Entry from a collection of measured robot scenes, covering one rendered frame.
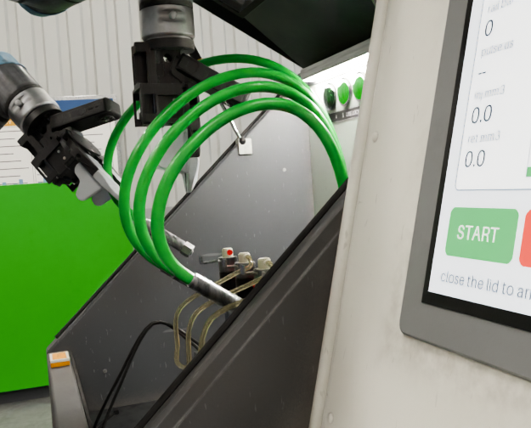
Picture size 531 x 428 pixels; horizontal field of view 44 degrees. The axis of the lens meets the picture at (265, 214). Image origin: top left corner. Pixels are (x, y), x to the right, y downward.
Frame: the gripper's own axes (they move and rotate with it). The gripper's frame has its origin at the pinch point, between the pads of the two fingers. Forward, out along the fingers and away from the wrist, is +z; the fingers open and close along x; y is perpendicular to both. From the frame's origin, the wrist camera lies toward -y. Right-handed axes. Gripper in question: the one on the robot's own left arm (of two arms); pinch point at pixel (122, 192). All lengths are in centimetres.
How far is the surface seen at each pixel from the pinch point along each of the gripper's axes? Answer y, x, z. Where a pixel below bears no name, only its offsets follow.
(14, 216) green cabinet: 115, -235, -167
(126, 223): -1.9, 17.9, 13.0
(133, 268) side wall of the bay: 12.8, -19.5, 2.2
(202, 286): -5.9, 26.3, 28.7
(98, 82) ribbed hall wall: 62, -509, -384
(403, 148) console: -29, 38, 36
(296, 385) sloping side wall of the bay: -7, 29, 43
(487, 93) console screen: -34, 47, 40
